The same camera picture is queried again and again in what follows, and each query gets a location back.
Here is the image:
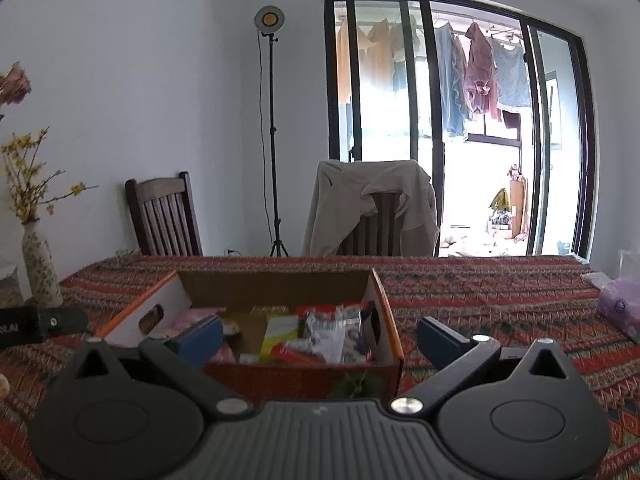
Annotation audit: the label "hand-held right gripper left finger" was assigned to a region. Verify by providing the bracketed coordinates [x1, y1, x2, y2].
[55, 316, 253, 418]

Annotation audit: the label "yellow flower branches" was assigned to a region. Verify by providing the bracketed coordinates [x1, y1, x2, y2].
[0, 127, 101, 226]

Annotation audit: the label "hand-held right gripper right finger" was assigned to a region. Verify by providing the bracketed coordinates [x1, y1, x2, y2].
[387, 316, 586, 417]

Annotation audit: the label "maroon hanging shirt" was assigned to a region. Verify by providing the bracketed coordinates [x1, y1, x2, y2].
[464, 22, 502, 121]

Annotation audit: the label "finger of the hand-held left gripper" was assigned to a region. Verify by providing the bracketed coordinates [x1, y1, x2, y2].
[35, 306, 89, 343]

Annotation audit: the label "beige hanging garment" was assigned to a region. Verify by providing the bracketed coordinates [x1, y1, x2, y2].
[337, 15, 421, 93]

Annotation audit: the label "floral ceramic vase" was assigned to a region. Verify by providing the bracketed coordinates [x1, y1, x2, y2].
[21, 222, 65, 308]

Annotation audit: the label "beige jacket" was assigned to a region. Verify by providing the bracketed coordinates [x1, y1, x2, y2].
[301, 159, 441, 257]

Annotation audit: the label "wooden board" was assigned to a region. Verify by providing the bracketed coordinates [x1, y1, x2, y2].
[510, 165, 528, 241]

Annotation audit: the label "red cardboard box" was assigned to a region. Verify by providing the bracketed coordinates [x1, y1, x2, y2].
[95, 268, 405, 403]

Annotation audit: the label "purple tissue pack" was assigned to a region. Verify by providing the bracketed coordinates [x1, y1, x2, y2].
[582, 250, 640, 338]

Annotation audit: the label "pink artificial flowers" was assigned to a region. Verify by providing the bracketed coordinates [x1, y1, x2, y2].
[0, 61, 32, 121]

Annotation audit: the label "dark wooden chair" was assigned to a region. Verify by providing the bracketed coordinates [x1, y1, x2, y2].
[125, 171, 203, 257]
[340, 192, 403, 257]

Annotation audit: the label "studio light on stand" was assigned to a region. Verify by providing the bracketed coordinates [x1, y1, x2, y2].
[254, 6, 290, 258]

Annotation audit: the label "pile of assorted snack bags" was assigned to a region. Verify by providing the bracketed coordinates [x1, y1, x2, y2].
[167, 302, 381, 366]

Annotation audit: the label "blue denim hanging garment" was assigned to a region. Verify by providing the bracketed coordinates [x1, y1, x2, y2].
[434, 22, 468, 138]

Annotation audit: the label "light blue hanging top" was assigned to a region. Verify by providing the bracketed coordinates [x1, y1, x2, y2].
[492, 40, 531, 108]

